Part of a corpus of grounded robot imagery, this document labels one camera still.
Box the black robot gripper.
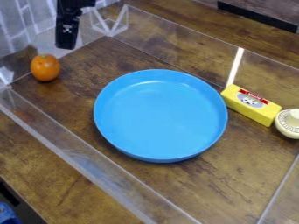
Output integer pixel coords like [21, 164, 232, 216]
[54, 0, 96, 50]

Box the cream round toy mushroom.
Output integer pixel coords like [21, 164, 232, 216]
[275, 108, 299, 139]

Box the orange toy ball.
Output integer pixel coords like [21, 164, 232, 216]
[30, 54, 61, 81]

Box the round blue tray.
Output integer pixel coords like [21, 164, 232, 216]
[93, 69, 228, 163]

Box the yellow toy butter block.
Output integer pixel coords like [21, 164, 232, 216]
[220, 84, 281, 127]

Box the blue object at corner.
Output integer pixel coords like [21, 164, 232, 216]
[0, 202, 20, 224]

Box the clear acrylic enclosure wall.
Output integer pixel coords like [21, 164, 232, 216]
[0, 0, 299, 224]

